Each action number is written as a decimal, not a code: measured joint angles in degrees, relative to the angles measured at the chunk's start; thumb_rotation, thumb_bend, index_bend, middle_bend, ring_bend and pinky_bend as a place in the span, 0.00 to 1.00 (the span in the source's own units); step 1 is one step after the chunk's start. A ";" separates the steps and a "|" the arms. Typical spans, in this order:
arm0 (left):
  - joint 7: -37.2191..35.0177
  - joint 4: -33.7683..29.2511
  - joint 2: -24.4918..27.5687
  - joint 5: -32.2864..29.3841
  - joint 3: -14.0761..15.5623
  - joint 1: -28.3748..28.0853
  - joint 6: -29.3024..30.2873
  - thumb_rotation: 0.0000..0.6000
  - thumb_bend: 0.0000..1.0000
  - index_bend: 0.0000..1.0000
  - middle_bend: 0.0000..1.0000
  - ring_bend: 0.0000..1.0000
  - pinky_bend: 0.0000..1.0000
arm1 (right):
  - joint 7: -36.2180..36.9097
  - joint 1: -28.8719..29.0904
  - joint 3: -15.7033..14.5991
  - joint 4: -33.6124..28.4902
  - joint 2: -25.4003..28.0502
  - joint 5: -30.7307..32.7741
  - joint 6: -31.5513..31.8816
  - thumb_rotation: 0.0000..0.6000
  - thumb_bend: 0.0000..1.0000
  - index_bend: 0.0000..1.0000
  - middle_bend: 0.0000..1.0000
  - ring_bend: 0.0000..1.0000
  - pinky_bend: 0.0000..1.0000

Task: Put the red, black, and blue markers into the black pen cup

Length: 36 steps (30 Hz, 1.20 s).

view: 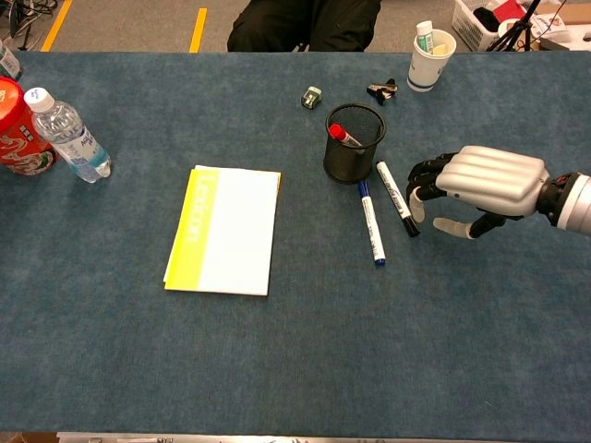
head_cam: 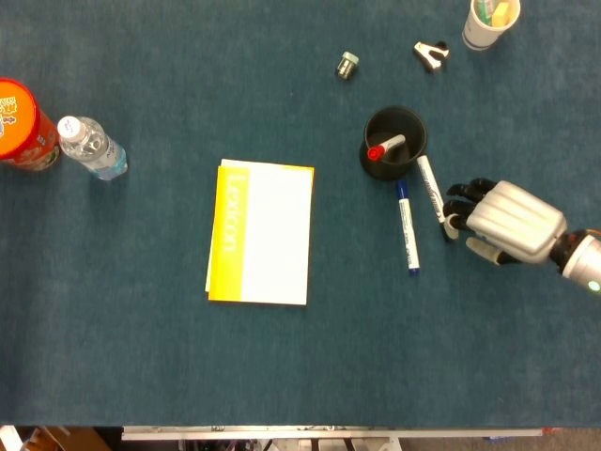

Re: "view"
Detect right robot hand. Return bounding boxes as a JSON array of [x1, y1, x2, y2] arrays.
[[405, 146, 552, 240]]

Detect black whiteboard marker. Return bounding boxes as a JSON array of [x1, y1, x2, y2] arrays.
[[375, 160, 421, 239]]

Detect blue whiteboard marker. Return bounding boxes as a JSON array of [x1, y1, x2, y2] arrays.
[[356, 180, 388, 269]]

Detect red whiteboard marker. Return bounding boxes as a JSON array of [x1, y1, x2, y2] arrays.
[[328, 123, 367, 151]]

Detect black mesh pen holder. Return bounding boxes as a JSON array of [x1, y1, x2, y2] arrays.
[[322, 102, 387, 186]]

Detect seated person in black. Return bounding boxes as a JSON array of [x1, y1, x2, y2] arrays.
[[226, 0, 382, 53]]

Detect white paper cup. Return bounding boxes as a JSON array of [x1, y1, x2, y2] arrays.
[[406, 29, 458, 93]]

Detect black tripod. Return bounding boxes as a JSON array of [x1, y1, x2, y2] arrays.
[[487, 0, 544, 53]]

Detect white plastic basket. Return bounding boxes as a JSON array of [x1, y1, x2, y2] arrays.
[[451, 0, 532, 52]]

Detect green white glue stick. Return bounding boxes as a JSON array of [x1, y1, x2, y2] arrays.
[[415, 20, 438, 55]]

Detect white printed package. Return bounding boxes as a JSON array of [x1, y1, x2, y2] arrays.
[[529, 11, 572, 45]]

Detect flat tan cardboard carton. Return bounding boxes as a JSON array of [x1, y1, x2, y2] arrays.
[[537, 0, 591, 53]]

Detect small green pencil sharpener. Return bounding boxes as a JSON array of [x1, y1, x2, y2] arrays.
[[300, 86, 323, 111]]

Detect blue felt table cover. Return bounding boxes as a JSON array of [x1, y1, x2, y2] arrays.
[[0, 50, 591, 437]]

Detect yellow and white notebook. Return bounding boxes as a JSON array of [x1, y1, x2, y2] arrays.
[[163, 164, 283, 297]]

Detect clear plastic water bottle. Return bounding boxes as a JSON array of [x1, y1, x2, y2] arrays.
[[23, 87, 113, 185]]

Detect red orange snack can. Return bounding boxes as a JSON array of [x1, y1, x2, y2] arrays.
[[0, 76, 59, 177]]

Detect black floor cables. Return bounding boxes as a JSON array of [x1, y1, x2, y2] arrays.
[[0, 0, 59, 39]]

